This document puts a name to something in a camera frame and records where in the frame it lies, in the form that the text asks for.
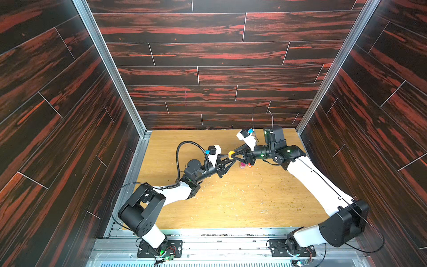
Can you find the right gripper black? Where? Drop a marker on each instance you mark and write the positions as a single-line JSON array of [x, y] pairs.
[[248, 155]]

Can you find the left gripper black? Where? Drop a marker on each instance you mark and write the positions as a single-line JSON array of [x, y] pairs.
[[217, 171]]

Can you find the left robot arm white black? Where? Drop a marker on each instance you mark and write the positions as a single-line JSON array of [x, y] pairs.
[[141, 211]]

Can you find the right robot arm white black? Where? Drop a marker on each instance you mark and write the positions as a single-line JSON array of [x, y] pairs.
[[347, 218]]

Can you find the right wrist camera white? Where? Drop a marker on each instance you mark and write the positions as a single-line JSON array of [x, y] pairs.
[[248, 136]]

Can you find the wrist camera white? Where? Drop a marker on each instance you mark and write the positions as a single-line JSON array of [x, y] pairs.
[[248, 136], [212, 153]]

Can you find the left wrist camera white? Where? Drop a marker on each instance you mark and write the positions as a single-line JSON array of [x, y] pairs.
[[212, 153]]

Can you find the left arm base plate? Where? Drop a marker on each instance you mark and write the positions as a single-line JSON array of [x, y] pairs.
[[169, 249]]

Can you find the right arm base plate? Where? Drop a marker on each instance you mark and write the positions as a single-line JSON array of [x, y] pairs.
[[289, 248]]

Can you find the aluminium front rail frame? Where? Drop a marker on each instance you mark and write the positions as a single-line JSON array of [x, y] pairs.
[[244, 247]]

